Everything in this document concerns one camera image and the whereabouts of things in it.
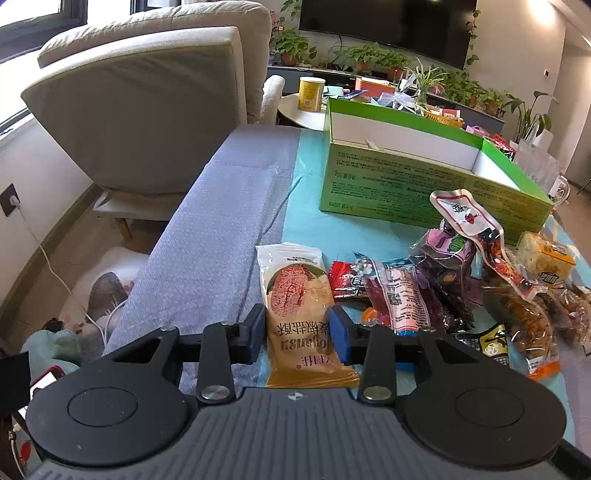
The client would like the small red snack packet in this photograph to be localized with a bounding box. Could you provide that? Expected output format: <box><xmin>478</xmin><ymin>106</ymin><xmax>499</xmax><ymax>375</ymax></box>
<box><xmin>329</xmin><ymin>261</ymin><xmax>370</xmax><ymax>302</ymax></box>

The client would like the grey-blue cloth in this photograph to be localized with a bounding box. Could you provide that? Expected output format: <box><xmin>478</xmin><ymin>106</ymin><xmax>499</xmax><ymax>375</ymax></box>
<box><xmin>104</xmin><ymin>124</ymin><xmax>303</xmax><ymax>398</ymax></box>

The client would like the small orange candy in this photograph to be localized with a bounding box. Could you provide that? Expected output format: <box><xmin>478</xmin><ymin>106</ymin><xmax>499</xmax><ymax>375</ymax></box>
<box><xmin>360</xmin><ymin>307</ymin><xmax>393</xmax><ymax>328</ymax></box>

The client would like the green cardboard box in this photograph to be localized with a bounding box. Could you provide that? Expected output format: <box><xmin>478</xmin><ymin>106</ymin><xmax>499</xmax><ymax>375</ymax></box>
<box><xmin>318</xmin><ymin>97</ymin><xmax>555</xmax><ymax>234</ymax></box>

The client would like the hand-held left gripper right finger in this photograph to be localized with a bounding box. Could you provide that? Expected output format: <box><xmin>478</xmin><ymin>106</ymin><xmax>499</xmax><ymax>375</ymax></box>
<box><xmin>325</xmin><ymin>305</ymin><xmax>490</xmax><ymax>406</ymax></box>

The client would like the spider plant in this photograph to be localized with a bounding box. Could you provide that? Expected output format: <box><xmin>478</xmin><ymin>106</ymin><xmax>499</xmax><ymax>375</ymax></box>
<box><xmin>405</xmin><ymin>59</ymin><xmax>445</xmax><ymax>106</ymax></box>

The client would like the clear packet with red label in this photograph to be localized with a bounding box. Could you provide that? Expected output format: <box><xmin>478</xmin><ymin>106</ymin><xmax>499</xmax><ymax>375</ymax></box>
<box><xmin>429</xmin><ymin>189</ymin><xmax>543</xmax><ymax>303</ymax></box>

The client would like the yellow can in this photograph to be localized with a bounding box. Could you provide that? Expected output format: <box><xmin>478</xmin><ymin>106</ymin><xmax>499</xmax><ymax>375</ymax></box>
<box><xmin>298</xmin><ymin>76</ymin><xmax>326</xmax><ymax>112</ymax></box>

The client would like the leafy green potted plant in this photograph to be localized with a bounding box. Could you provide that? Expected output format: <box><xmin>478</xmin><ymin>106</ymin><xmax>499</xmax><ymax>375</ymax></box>
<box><xmin>272</xmin><ymin>30</ymin><xmax>319</xmax><ymax>66</ymax></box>

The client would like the wide bushy potted plant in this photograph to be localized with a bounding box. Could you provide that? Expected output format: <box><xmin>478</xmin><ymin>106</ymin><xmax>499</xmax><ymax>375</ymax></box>
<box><xmin>331</xmin><ymin>44</ymin><xmax>411</xmax><ymax>81</ymax></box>

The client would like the light green cloth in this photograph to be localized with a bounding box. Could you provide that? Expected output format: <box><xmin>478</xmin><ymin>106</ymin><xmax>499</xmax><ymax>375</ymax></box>
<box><xmin>21</xmin><ymin>330</ymin><xmax>83</xmax><ymax>376</ymax></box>

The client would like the dark wall socket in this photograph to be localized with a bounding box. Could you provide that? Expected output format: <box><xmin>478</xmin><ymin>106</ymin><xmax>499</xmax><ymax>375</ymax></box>
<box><xmin>0</xmin><ymin>183</ymin><xmax>22</xmax><ymax>217</ymax></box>

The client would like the dark purple snack packet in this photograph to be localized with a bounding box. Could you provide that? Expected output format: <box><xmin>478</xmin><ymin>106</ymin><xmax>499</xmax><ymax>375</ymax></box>
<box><xmin>409</xmin><ymin>219</ymin><xmax>485</xmax><ymax>333</ymax></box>

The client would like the orange-red box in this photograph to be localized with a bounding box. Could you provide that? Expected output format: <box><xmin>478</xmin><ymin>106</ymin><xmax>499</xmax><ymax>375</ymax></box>
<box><xmin>355</xmin><ymin>76</ymin><xmax>398</xmax><ymax>100</ymax></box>

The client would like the dark-framed window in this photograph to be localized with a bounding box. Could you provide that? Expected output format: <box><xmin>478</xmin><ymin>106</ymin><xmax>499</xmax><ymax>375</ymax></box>
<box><xmin>0</xmin><ymin>0</ymin><xmax>88</xmax><ymax>61</ymax></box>

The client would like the beige and orange cake packet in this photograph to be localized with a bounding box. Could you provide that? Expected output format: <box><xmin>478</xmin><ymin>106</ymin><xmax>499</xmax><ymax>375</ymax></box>
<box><xmin>255</xmin><ymin>242</ymin><xmax>360</xmax><ymax>389</ymax></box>

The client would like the hanging green vine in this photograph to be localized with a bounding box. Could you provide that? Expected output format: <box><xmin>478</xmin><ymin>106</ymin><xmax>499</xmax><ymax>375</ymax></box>
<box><xmin>463</xmin><ymin>9</ymin><xmax>482</xmax><ymax>68</ymax></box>

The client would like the yellow basket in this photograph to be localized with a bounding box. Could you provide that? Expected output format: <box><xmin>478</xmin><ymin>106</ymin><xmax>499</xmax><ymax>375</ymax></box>
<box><xmin>422</xmin><ymin>108</ymin><xmax>465</xmax><ymax>128</ymax></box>

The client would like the yellow cracker packet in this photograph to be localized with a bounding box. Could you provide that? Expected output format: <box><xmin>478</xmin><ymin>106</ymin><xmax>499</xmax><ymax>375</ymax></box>
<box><xmin>515</xmin><ymin>231</ymin><xmax>578</xmax><ymax>289</ymax></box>

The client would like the dark brown snack packet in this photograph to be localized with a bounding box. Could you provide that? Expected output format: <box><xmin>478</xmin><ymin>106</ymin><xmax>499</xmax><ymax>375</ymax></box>
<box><xmin>536</xmin><ymin>284</ymin><xmax>591</xmax><ymax>347</ymax></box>

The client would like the green potted plant row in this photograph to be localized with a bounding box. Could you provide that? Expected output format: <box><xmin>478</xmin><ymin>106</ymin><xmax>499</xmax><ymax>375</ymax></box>
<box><xmin>442</xmin><ymin>69</ymin><xmax>506</xmax><ymax>116</ymax></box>

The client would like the tall broad-leaf potted plant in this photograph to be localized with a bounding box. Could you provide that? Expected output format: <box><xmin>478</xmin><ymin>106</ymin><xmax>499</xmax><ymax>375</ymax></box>
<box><xmin>503</xmin><ymin>90</ymin><xmax>560</xmax><ymax>145</ymax></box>

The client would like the round white side table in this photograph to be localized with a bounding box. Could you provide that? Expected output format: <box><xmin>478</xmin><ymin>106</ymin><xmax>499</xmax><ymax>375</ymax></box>
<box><xmin>277</xmin><ymin>92</ymin><xmax>333</xmax><ymax>132</ymax></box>

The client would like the brown snack packet orange edge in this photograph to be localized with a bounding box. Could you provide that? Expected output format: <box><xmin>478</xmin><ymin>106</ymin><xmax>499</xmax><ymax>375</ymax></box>
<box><xmin>482</xmin><ymin>277</ymin><xmax>561</xmax><ymax>381</ymax></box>

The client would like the clear plastic container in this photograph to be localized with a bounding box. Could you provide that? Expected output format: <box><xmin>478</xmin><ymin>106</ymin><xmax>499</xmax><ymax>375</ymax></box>
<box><xmin>512</xmin><ymin>141</ymin><xmax>568</xmax><ymax>186</ymax></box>

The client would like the beige armchair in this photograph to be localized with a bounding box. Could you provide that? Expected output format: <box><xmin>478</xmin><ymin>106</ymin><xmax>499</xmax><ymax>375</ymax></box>
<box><xmin>21</xmin><ymin>0</ymin><xmax>287</xmax><ymax>241</ymax></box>

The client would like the white power cable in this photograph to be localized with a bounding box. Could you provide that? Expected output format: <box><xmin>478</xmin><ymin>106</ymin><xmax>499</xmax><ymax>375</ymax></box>
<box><xmin>13</xmin><ymin>199</ymin><xmax>132</xmax><ymax>344</ymax></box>

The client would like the black television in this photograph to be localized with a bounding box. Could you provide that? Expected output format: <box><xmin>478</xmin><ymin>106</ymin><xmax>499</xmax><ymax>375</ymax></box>
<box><xmin>299</xmin><ymin>0</ymin><xmax>478</xmax><ymax>70</ymax></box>

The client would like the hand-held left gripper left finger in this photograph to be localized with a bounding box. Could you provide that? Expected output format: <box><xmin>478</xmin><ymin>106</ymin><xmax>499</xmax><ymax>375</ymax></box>
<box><xmin>102</xmin><ymin>304</ymin><xmax>269</xmax><ymax>405</ymax></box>

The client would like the dark red pink-label sausage packet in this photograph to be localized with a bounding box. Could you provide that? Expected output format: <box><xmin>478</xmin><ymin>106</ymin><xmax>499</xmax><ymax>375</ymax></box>
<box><xmin>353</xmin><ymin>251</ymin><xmax>446</xmax><ymax>337</ymax></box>

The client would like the white patterned floor cushion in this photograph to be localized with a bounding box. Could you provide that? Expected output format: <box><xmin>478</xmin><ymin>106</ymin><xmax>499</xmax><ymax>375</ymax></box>
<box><xmin>60</xmin><ymin>247</ymin><xmax>151</xmax><ymax>352</ymax></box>

